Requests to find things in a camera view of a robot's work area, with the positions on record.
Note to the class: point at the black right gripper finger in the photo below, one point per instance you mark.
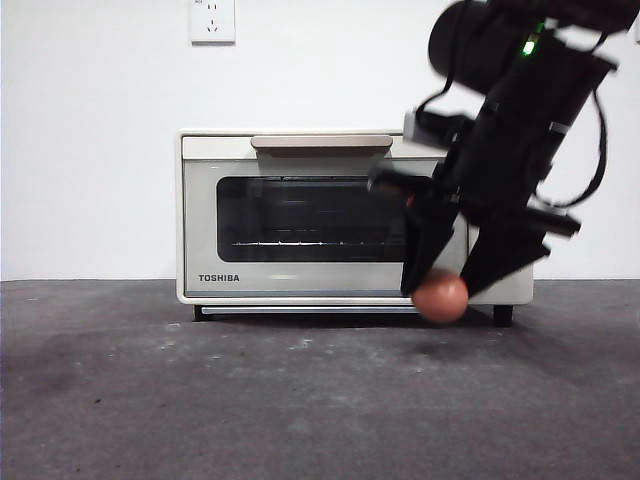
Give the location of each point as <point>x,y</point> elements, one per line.
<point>425,235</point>
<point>505,255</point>

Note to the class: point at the brown egg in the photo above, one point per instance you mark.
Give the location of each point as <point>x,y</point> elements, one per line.
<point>440,297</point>

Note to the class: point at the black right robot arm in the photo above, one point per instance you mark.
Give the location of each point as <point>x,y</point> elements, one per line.
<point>525,125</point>

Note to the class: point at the silver oven crumb tray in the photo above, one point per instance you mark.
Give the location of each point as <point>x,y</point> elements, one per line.
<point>300,310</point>

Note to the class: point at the cream Toshiba toaster oven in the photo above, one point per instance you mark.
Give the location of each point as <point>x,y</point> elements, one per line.
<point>200,225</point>

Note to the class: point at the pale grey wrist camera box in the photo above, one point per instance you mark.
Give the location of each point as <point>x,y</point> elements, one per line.
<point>413,126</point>

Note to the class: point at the white wall socket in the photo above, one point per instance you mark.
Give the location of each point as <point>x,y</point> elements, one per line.
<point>212,22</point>

